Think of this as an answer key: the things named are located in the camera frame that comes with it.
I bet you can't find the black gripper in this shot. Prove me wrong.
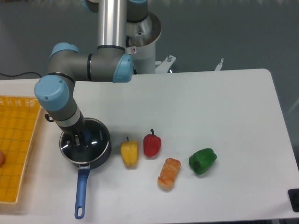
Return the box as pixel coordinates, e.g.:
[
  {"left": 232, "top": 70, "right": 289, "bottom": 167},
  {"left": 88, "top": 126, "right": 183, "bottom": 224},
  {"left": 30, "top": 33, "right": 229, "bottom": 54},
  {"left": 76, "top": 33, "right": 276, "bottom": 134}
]
[{"left": 61, "top": 127, "right": 87, "bottom": 146}]

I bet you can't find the glass pot lid blue knob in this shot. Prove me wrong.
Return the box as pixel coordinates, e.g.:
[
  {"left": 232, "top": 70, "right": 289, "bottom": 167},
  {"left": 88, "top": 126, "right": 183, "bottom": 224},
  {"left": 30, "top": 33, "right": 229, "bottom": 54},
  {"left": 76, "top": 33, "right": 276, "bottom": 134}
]
[{"left": 59, "top": 118, "right": 111, "bottom": 168}]

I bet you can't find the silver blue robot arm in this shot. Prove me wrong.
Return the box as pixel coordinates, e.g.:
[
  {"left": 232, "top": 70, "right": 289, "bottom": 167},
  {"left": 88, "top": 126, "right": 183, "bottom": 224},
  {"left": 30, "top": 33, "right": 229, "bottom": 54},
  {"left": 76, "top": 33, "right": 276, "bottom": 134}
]
[{"left": 34, "top": 0, "right": 148, "bottom": 144}]

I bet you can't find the yellow bell pepper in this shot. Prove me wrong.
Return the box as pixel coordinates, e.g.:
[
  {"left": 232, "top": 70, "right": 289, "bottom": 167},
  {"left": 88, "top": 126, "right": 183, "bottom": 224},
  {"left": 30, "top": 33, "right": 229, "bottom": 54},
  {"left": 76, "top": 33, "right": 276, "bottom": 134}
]
[{"left": 121, "top": 137, "right": 139, "bottom": 168}]

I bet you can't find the yellow plastic basket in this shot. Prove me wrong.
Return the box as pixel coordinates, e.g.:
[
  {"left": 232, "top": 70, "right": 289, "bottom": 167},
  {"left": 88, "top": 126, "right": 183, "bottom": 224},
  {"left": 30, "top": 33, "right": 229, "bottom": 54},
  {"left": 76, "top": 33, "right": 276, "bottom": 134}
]
[{"left": 0, "top": 95, "right": 42, "bottom": 204}]

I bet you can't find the red bell pepper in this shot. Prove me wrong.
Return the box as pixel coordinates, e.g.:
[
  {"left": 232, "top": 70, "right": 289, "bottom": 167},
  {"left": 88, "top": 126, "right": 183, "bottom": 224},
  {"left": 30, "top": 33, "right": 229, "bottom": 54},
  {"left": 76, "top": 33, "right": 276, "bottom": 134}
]
[{"left": 143, "top": 129, "right": 162, "bottom": 157}]

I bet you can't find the orange shrimp toy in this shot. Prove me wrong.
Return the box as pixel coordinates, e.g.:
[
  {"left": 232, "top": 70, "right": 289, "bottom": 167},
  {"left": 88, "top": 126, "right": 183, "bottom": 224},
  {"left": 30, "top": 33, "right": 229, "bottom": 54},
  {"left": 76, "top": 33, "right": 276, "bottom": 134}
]
[{"left": 157, "top": 158, "right": 181, "bottom": 191}]

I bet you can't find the green bell pepper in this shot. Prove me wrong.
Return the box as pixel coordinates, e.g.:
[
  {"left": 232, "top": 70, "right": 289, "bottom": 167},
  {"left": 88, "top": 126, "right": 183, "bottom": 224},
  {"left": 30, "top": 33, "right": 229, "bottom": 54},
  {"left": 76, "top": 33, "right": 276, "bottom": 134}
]
[{"left": 189, "top": 148, "right": 217, "bottom": 175}]

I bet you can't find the black device at table edge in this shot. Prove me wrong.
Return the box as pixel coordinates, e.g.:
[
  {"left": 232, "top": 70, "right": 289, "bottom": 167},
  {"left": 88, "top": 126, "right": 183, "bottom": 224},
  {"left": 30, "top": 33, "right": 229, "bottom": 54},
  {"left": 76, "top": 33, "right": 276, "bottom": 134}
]
[{"left": 288, "top": 189, "right": 299, "bottom": 212}]

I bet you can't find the blue saucepan with handle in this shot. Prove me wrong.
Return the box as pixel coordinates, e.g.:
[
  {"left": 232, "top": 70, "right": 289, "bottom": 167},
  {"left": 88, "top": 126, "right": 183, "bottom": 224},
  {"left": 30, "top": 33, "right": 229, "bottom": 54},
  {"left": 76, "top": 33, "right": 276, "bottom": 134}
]
[{"left": 59, "top": 117, "right": 112, "bottom": 220}]

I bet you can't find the black floor cable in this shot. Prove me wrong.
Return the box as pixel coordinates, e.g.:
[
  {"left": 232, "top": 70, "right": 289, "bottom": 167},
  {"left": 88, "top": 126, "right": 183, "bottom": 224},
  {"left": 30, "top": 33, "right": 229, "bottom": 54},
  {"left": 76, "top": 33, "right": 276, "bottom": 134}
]
[{"left": 0, "top": 71, "right": 43, "bottom": 78}]

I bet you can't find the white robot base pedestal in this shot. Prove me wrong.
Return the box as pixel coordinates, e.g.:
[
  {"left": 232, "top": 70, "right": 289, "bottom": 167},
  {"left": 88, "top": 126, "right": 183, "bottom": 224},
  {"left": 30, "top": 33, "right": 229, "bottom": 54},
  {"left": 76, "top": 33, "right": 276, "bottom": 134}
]
[{"left": 127, "top": 12, "right": 162, "bottom": 74}]

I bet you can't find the white metal base frame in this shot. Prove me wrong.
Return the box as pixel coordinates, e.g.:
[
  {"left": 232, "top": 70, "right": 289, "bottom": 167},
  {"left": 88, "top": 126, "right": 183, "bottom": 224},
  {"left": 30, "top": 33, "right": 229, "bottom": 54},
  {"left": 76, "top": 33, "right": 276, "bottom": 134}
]
[{"left": 154, "top": 55, "right": 224, "bottom": 74}]

